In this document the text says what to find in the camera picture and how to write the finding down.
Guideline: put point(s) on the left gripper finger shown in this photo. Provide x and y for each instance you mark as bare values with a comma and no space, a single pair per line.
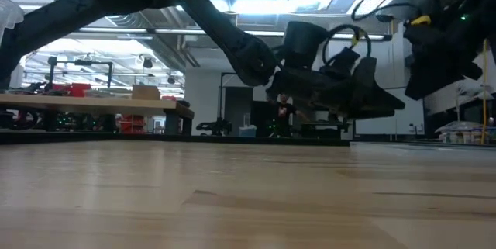
368,114
368,90

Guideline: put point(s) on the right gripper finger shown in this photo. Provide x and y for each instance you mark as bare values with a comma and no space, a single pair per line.
434,80

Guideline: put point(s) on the white whiteboard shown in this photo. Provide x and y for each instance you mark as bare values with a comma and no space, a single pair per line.
387,126

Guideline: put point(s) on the person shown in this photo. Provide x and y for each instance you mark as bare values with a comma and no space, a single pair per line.
284,115

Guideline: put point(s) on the black equipment stand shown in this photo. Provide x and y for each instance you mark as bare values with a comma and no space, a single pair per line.
329,128

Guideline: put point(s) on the white lamps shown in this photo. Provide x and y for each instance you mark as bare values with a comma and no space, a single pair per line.
474,92

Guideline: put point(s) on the clear bag of bottles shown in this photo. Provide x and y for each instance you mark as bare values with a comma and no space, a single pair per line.
465,130

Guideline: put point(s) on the brown cardboard box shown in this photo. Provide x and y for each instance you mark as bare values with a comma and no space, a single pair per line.
145,92

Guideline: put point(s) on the long ceiling light bar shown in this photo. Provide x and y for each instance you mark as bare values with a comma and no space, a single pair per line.
135,30

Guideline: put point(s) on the red bin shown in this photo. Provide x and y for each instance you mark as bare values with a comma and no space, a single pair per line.
73,90

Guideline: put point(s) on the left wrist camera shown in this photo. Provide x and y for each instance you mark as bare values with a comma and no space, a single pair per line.
341,63

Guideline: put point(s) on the black aluminium table frame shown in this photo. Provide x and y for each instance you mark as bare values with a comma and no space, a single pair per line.
155,137

